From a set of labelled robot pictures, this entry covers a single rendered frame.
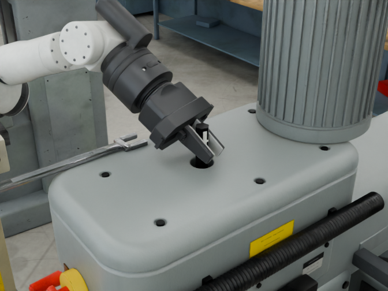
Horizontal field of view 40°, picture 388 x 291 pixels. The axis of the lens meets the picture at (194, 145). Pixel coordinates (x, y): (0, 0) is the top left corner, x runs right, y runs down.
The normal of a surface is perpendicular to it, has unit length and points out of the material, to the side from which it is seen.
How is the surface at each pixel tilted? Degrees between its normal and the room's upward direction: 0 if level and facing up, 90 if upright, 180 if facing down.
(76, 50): 76
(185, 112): 31
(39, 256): 0
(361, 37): 90
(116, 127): 0
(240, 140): 0
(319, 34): 90
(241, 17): 90
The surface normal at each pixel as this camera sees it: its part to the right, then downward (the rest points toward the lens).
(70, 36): -0.45, 0.22
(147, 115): -0.59, 0.40
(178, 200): 0.00, -0.87
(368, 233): 0.61, 0.39
